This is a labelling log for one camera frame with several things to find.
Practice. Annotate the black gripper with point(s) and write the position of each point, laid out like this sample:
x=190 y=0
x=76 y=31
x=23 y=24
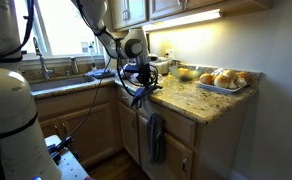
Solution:
x=144 y=75

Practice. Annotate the blue terry cloth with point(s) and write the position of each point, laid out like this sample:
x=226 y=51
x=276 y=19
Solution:
x=142 y=95

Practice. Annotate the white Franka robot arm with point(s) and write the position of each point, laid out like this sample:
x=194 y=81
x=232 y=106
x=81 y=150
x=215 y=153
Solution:
x=9 y=116

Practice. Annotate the narrow wooden drawer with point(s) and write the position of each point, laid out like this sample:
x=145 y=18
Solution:
x=124 y=98

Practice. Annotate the wide wooden drawer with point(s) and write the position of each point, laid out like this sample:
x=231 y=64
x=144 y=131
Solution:
x=176 y=123

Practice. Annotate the white countertop appliance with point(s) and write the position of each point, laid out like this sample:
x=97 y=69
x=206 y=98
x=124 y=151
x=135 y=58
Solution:
x=161 y=65

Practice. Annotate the yellow orange fruit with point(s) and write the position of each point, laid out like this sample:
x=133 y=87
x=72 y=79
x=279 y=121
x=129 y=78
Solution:
x=183 y=72

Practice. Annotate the glass fruit bowl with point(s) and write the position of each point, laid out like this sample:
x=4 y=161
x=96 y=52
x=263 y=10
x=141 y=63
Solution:
x=186 y=75

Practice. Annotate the blue dish rag pile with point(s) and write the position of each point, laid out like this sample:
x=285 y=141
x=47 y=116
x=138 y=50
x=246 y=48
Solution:
x=101 y=73

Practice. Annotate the dish brush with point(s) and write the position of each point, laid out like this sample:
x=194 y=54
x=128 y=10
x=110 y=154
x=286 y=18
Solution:
x=92 y=56

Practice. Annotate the narrow wooden lower cabinet door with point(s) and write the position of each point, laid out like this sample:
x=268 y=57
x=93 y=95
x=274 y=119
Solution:
x=129 y=131

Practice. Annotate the golden bread roll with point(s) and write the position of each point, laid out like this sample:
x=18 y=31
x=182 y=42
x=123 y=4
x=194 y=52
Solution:
x=244 y=76
x=222 y=81
x=206 y=78
x=229 y=74

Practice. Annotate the grey hanging towel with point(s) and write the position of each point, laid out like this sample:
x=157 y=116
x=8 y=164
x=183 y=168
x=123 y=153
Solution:
x=156 y=138

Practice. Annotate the wooden upper cabinet door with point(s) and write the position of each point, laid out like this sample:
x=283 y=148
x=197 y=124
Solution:
x=132 y=11
x=166 y=7

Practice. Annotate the under-cabinet light strip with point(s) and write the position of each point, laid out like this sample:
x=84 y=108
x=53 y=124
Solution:
x=182 y=19

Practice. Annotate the chrome soap dispenser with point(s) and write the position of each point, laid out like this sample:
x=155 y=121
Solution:
x=74 y=66

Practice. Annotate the wooden under-sink cabinet door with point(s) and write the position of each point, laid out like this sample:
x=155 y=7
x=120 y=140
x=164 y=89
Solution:
x=99 y=136

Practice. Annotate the white rectangular plate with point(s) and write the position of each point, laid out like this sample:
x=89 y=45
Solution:
x=222 y=89

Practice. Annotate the steel kitchen sink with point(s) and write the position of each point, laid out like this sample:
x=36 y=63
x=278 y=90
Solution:
x=59 y=83

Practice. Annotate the kitchen window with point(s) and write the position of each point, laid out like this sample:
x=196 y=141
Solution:
x=66 y=26

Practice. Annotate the chrome kitchen faucet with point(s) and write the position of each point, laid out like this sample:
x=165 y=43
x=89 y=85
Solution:
x=44 y=68

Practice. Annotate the black table clamp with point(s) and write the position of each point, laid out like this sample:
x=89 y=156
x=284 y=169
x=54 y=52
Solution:
x=61 y=146

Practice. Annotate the white perforated robot table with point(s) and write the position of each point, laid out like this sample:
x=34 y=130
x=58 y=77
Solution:
x=71 y=166

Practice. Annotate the white wall outlet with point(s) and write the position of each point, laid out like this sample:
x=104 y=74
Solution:
x=170 y=54

